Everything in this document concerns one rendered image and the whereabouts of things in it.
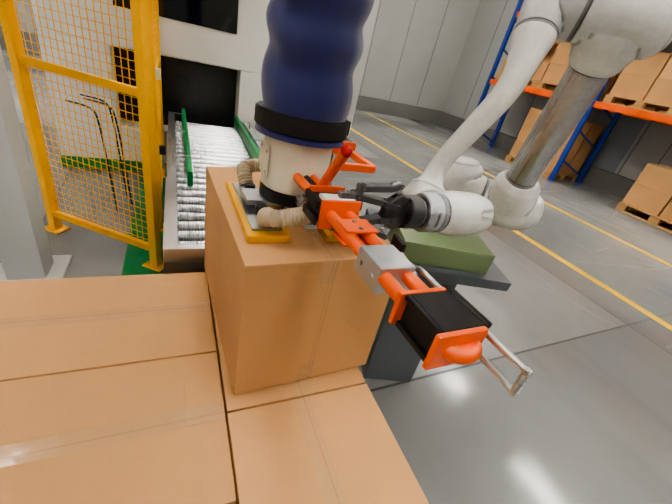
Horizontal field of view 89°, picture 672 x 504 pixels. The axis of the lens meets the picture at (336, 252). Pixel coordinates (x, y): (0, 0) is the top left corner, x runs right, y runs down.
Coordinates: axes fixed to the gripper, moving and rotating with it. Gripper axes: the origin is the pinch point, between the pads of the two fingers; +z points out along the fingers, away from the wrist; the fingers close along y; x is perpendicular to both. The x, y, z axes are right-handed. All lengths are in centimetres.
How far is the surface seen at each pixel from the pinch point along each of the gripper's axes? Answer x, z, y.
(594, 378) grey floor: 3, -200, 108
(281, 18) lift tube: 21.6, 9.6, -29.8
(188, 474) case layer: -16, 28, 54
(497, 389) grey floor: 12, -126, 108
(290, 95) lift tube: 17.6, 7.0, -17.0
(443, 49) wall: 975, -734, -109
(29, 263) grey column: 129, 98, 97
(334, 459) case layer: -22, -4, 54
